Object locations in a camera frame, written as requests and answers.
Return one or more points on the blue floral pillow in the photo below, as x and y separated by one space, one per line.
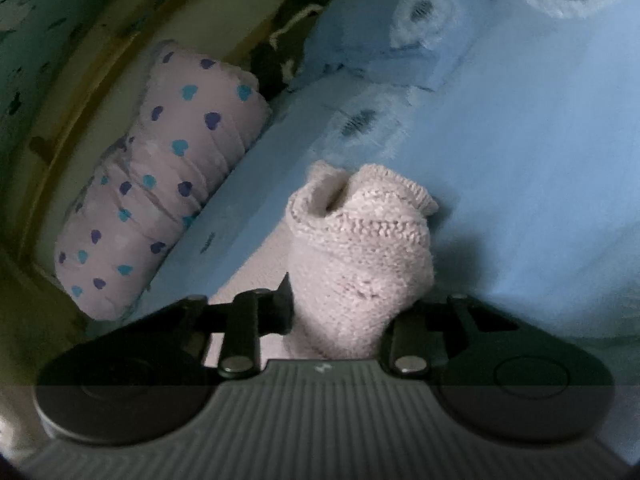
409 42

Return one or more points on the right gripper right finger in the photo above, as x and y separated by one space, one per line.
499 376

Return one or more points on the blue floral bed sheet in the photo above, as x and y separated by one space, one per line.
530 149

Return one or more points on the pink knitted sweater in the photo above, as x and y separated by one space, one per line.
357 250

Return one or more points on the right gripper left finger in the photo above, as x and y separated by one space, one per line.
151 377

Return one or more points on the wooden bed headboard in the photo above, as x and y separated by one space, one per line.
71 71

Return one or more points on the black and white garment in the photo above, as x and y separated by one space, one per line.
275 61

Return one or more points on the pink heart-patterned rolled quilt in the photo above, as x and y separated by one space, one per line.
196 120

